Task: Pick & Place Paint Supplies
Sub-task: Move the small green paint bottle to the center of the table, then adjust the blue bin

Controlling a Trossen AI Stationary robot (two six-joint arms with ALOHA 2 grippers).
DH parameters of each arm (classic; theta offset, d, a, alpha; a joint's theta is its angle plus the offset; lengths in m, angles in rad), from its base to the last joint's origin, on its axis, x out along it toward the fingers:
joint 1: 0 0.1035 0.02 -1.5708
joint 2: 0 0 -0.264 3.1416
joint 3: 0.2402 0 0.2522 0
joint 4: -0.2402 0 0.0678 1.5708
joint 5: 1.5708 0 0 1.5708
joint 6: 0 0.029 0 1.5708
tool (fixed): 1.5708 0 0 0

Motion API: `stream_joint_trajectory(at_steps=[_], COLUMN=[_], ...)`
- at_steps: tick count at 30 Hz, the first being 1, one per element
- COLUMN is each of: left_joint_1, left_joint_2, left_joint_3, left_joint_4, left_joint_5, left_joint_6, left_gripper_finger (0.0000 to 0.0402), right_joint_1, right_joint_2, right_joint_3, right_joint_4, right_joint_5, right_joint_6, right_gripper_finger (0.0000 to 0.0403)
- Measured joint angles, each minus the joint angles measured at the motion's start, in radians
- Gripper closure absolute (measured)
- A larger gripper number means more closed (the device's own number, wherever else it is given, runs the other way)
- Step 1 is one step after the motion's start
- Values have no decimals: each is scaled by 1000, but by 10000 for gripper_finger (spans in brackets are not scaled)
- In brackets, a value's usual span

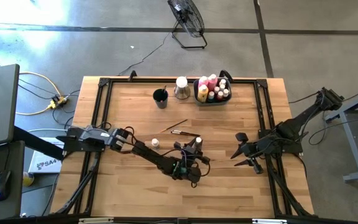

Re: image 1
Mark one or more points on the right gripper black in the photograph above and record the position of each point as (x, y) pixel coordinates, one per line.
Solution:
(253, 149)

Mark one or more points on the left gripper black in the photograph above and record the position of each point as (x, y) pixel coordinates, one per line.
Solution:
(191, 169)

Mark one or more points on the small green paint bottle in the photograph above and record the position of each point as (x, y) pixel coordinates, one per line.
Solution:
(197, 142)

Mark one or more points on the short paintbrush silver ferrule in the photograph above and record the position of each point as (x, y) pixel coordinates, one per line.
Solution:
(185, 133)
(164, 89)

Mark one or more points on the small white paint bottle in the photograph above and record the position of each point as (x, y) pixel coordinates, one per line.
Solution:
(155, 143)
(222, 86)

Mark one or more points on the large yellow paint bottle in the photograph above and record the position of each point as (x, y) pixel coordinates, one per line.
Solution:
(202, 94)

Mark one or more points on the small teal paint bottle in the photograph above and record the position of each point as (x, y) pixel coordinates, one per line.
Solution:
(211, 94)

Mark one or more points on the small red paint bottle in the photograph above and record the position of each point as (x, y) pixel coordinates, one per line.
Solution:
(219, 96)

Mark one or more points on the small dark blue paint bottle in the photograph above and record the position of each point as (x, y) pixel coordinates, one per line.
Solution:
(217, 89)

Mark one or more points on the small light blue paint bottle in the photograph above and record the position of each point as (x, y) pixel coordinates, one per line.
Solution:
(226, 92)

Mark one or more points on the large pink paint bottle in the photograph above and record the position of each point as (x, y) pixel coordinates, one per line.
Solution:
(212, 80)
(202, 81)

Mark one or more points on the small yellow paint bottle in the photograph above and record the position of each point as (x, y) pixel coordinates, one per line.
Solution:
(222, 81)

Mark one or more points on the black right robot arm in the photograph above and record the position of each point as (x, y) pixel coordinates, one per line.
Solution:
(303, 118)

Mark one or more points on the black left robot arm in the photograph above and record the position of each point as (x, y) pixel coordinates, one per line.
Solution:
(154, 154)

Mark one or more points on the teal plastic bin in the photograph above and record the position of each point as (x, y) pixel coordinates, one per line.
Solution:
(225, 101)

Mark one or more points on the teal ribbed plastic cup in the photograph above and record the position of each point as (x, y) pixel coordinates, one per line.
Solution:
(160, 101)

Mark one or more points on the white bulb on metal base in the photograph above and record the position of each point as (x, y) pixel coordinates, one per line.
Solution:
(182, 84)

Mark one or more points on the grey metal table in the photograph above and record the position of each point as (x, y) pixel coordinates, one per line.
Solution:
(352, 143)

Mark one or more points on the black floor fan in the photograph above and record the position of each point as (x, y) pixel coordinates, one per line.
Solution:
(186, 15)

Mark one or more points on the yellow power strip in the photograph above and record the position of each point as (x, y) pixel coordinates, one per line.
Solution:
(57, 101)

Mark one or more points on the white printed cardboard box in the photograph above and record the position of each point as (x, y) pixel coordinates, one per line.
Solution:
(47, 163)

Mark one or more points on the yellow round object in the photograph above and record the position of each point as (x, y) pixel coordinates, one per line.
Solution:
(28, 179)

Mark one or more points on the dark side desk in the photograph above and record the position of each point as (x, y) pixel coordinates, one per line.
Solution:
(14, 193)

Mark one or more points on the black computer mouse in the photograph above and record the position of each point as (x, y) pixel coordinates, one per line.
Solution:
(1, 185)

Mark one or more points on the white bar on frame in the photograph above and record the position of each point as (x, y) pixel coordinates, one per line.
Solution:
(269, 221)
(96, 220)

